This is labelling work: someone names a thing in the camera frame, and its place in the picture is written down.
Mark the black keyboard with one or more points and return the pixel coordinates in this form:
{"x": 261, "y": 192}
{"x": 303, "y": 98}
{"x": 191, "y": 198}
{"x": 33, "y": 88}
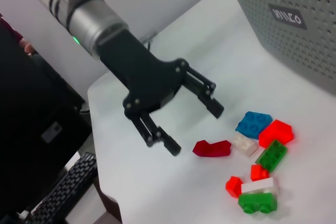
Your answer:
{"x": 63, "y": 187}

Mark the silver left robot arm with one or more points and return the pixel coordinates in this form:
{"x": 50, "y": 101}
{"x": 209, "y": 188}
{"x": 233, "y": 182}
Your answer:
{"x": 86, "y": 22}

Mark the blue building brick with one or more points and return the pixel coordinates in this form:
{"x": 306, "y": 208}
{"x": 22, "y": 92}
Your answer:
{"x": 252, "y": 125}

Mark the green car-shaped brick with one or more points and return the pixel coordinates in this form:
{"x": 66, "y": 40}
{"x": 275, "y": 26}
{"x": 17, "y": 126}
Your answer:
{"x": 257, "y": 203}

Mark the dark red sleeved forearm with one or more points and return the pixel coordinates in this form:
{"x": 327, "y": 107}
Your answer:
{"x": 10, "y": 28}

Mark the dark green building brick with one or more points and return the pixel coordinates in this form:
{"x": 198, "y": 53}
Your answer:
{"x": 271, "y": 155}

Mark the bright red building brick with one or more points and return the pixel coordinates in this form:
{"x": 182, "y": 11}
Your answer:
{"x": 277, "y": 133}

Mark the white long building brick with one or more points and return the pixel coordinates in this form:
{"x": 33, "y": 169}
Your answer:
{"x": 260, "y": 186}

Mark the small red building brick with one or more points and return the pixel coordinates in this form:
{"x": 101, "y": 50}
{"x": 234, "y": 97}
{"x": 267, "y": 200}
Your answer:
{"x": 234, "y": 186}
{"x": 259, "y": 172}

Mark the black computer monitor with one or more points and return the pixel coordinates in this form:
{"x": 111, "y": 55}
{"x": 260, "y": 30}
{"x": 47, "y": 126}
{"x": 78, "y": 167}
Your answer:
{"x": 29, "y": 103}

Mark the bystander hand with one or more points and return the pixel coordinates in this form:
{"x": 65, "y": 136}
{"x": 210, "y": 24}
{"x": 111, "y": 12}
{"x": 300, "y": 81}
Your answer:
{"x": 26, "y": 47}

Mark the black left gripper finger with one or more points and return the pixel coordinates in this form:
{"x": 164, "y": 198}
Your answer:
{"x": 207, "y": 95}
{"x": 162, "y": 137}

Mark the dark red long brick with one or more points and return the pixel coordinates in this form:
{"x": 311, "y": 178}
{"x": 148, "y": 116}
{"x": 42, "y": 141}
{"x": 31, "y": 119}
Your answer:
{"x": 212, "y": 150}

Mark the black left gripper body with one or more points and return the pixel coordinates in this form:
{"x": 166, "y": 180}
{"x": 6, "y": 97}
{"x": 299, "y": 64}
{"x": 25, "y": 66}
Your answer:
{"x": 141, "y": 79}

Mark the grey perforated storage bin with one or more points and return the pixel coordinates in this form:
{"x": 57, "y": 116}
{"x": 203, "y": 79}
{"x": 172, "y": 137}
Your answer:
{"x": 302, "y": 37}

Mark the white square building brick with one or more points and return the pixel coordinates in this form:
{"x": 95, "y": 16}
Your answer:
{"x": 244, "y": 144}

